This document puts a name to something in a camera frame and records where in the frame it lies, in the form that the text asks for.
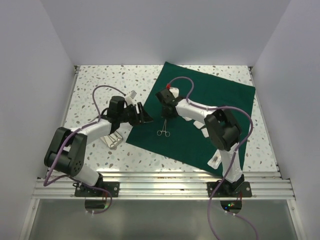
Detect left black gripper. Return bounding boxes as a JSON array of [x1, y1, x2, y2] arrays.
[[118, 101, 153, 126]]

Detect silver forceps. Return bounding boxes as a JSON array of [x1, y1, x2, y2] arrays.
[[107, 135, 122, 148], [157, 119, 171, 137]]

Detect stainless steel instrument tray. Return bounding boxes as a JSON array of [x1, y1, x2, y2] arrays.
[[100, 131, 123, 150]]

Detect white gauze pad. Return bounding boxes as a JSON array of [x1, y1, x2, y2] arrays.
[[201, 128, 209, 138], [182, 116, 193, 122], [193, 121, 205, 130]]

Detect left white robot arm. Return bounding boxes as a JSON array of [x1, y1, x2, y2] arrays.
[[44, 96, 153, 197]]

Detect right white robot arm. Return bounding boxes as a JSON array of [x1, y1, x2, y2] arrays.
[[155, 88, 245, 197]]

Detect green surgical drape cloth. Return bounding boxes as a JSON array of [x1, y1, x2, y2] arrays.
[[126, 62, 256, 175]]

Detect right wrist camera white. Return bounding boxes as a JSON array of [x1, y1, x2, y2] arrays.
[[166, 84, 180, 98]]

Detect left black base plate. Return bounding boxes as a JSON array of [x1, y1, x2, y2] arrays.
[[72, 181, 120, 198]]

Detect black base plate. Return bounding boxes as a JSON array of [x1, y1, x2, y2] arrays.
[[206, 180, 253, 198], [72, 181, 120, 198]]

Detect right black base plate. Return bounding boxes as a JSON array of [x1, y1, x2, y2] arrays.
[[206, 180, 253, 198]]

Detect aluminium frame rail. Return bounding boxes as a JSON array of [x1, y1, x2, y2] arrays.
[[31, 171, 295, 200]]

